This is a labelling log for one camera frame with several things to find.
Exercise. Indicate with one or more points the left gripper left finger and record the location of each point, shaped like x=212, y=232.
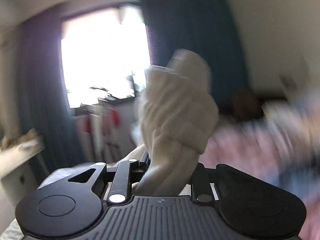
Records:
x=124, y=175

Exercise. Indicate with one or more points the garment steamer stand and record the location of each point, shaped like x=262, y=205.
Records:
x=104, y=147

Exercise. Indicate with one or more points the white zip-up jacket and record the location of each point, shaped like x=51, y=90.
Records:
x=176, y=115

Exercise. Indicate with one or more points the left blue curtain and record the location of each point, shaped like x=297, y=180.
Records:
x=42, y=94

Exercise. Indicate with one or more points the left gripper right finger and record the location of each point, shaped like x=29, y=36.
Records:
x=201, y=191

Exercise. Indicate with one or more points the red cloth on stand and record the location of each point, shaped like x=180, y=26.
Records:
x=110, y=120

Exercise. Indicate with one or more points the wall power socket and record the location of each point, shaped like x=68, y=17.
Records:
x=288, y=82

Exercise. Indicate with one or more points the brown paper bag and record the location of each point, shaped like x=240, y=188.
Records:
x=246, y=106

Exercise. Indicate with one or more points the white dressing table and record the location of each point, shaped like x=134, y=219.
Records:
x=17, y=178

